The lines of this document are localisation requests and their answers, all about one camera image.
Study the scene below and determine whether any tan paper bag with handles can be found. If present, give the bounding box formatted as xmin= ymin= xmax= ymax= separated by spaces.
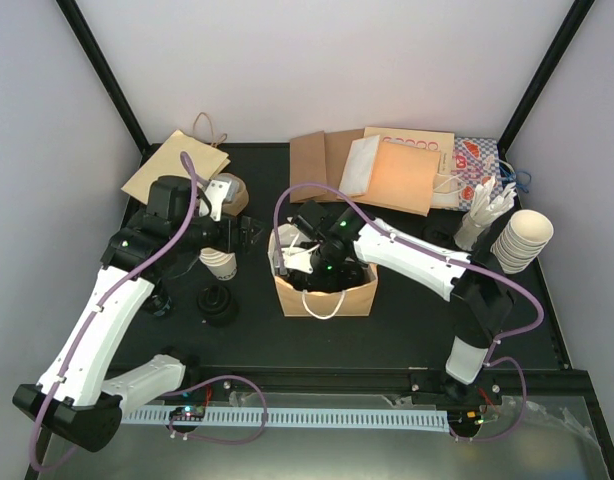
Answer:
xmin=121 ymin=130 xmax=230 ymax=204

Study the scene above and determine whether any black frame post right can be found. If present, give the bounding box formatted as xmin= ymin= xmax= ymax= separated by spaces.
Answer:
xmin=497 ymin=0 xmax=595 ymax=157

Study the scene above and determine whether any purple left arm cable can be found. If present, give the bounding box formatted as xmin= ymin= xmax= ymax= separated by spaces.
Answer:
xmin=28 ymin=151 xmax=211 ymax=474

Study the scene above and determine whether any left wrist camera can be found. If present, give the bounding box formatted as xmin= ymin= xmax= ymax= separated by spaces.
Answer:
xmin=199 ymin=180 xmax=238 ymax=222

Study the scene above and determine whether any beige bag with red circles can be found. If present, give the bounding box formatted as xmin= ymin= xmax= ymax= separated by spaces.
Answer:
xmin=364 ymin=127 xmax=455 ymax=152

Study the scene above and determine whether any blue checkered paper bag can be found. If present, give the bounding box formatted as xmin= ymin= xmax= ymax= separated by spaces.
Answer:
xmin=452 ymin=137 xmax=532 ymax=211

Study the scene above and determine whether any stack of white paper cups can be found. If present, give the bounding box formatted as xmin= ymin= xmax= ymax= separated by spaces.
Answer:
xmin=199 ymin=248 xmax=237 ymax=281

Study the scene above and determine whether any black frame post left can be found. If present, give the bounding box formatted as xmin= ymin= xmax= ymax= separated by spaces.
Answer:
xmin=56 ymin=0 xmax=151 ymax=155

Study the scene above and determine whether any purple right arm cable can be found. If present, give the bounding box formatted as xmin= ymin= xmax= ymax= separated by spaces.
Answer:
xmin=272 ymin=181 xmax=544 ymax=369

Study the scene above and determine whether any white paper bag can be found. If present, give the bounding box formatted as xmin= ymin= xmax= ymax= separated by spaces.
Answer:
xmin=338 ymin=135 xmax=380 ymax=197

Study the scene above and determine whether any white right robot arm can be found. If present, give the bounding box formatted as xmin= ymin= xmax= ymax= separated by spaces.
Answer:
xmin=276 ymin=201 xmax=515 ymax=403

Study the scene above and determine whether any stack of pulp cup carriers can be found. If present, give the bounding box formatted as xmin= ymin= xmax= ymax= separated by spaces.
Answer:
xmin=216 ymin=172 xmax=249 ymax=216

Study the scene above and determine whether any brown kraft paper bag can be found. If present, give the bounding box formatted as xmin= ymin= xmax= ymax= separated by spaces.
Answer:
xmin=290 ymin=129 xmax=364 ymax=189

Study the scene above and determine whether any black frame post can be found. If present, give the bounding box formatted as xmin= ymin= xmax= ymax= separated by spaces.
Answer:
xmin=497 ymin=0 xmax=595 ymax=157
xmin=56 ymin=0 xmax=151 ymax=155

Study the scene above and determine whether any stack of black cup lids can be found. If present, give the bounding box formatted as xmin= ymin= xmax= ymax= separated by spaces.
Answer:
xmin=421 ymin=225 xmax=453 ymax=248

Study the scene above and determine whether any light blue cable duct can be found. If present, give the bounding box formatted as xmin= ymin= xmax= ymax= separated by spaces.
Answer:
xmin=122 ymin=405 xmax=449 ymax=433

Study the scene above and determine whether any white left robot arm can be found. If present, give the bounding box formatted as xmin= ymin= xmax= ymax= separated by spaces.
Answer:
xmin=12 ymin=176 xmax=250 ymax=452

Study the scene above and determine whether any orange paper bag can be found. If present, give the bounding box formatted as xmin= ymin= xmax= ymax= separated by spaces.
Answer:
xmin=267 ymin=224 xmax=378 ymax=320
xmin=356 ymin=142 xmax=440 ymax=216

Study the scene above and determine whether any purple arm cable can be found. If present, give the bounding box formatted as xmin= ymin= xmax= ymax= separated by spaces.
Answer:
xmin=28 ymin=151 xmax=211 ymax=474
xmin=272 ymin=181 xmax=544 ymax=369

